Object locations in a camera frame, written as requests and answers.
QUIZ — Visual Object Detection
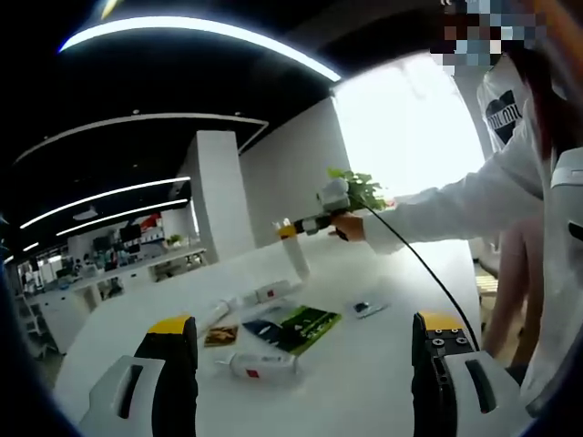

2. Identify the person's right hand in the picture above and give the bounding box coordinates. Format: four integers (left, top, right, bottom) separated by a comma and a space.
328, 212, 365, 242

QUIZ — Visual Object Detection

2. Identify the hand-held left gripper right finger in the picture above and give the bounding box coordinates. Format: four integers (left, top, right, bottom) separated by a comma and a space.
411, 310, 532, 437

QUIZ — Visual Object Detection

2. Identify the curved white ceiling rail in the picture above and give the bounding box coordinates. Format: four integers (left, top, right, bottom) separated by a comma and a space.
13, 113, 270, 168

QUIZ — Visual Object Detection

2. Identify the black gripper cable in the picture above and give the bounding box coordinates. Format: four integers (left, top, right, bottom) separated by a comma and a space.
348, 198, 479, 351

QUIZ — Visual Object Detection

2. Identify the wooden slatted stool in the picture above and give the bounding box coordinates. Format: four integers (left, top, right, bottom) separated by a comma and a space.
473, 261, 502, 300

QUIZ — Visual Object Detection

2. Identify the wide ceiling light strip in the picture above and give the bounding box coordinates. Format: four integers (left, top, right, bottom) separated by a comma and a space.
58, 15, 343, 83

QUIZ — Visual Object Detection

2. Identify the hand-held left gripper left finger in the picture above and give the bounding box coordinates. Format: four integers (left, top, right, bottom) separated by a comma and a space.
77, 313, 200, 437

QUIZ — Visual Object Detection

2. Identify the green potted plant white pot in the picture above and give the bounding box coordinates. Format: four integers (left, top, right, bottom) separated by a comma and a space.
326, 167, 388, 211

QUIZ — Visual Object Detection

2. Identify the green black skincare mask packet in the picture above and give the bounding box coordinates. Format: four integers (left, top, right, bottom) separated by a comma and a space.
240, 305, 343, 357

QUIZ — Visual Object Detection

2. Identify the white skincare bottle red square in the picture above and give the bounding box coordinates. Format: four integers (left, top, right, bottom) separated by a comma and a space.
240, 279, 305, 305
214, 351, 301, 382

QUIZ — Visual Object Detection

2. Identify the bright window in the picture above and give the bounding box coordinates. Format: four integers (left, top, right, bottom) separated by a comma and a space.
332, 52, 486, 201

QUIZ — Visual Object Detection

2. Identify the gold skincare sachet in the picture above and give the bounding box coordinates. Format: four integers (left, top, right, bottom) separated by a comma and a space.
203, 322, 241, 349

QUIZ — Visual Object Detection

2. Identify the white skincare bottle red collar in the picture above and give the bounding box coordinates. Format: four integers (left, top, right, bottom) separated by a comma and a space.
271, 217, 312, 287

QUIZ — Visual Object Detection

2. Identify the small clear skincare sachet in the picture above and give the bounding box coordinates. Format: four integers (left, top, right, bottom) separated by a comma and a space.
351, 298, 392, 320

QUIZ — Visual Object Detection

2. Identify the white chest-worn device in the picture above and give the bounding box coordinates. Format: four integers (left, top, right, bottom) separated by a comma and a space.
549, 147, 583, 247

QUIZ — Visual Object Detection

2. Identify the white office counter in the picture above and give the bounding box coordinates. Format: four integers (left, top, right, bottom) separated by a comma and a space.
22, 248, 209, 320

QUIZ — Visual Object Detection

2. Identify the thin ceiling light strip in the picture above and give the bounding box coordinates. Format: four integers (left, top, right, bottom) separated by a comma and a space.
20, 176, 192, 229
56, 198, 190, 238

